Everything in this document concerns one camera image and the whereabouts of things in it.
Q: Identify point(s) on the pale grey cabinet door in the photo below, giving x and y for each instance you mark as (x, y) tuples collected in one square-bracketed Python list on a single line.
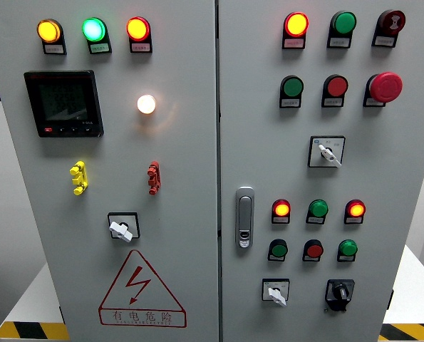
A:
[(179, 160)]

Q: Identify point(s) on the silver door lock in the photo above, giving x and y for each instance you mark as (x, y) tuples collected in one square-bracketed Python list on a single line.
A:
[(245, 217)]

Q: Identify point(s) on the small red lamp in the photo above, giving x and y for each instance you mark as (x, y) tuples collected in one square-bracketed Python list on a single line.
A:
[(356, 209), (281, 208)]

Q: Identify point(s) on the small label plate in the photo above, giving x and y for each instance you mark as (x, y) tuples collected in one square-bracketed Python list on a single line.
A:
[(141, 47), (294, 43), (99, 48), (344, 259), (383, 41), (373, 102), (275, 259), (338, 42), (280, 220), (290, 103), (352, 220), (314, 220), (54, 49), (309, 259), (332, 102)]

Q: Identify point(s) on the white lamp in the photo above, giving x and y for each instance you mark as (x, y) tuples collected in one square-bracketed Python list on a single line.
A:
[(146, 104)]

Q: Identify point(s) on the small green push button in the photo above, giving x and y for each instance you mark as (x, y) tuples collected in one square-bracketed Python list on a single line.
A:
[(279, 250)]

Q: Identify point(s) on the small green lamp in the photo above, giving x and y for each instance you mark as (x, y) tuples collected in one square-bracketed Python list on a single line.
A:
[(348, 248), (319, 208)]

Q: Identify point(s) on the large green push button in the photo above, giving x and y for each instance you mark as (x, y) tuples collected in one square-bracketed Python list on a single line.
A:
[(293, 86)]

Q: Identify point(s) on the small red push button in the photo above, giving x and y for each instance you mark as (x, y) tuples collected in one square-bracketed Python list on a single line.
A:
[(314, 250)]

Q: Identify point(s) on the large red push button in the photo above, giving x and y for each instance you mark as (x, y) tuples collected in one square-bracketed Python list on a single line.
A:
[(336, 85)]

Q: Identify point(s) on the large red lamp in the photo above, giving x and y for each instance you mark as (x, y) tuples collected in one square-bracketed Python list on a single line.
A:
[(296, 24), (138, 29)]

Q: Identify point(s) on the red warning triangle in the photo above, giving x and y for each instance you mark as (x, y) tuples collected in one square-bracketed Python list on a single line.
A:
[(141, 316)]

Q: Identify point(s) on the black display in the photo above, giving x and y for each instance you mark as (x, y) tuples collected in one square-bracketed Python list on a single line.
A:
[(63, 103)]

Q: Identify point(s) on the pale grey door with lock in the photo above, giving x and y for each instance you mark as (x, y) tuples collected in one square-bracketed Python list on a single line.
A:
[(375, 178)]

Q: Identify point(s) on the large lit green lamp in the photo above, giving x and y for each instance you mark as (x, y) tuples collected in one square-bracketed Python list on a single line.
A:
[(93, 29)]

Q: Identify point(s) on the large red stop button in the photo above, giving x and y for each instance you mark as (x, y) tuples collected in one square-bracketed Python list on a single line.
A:
[(386, 87)]

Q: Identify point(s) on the large dark green lamp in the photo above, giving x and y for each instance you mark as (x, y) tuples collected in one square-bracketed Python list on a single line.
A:
[(344, 23)]

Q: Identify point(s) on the large yellow lamp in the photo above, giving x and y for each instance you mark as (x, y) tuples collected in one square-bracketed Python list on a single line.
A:
[(48, 31)]

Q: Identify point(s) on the dark red buzzer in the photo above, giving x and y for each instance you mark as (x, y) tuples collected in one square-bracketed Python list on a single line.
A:
[(392, 21)]

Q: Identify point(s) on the black and yellow striped tape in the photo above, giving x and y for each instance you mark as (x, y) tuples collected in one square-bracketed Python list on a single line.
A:
[(33, 332), (409, 333)]

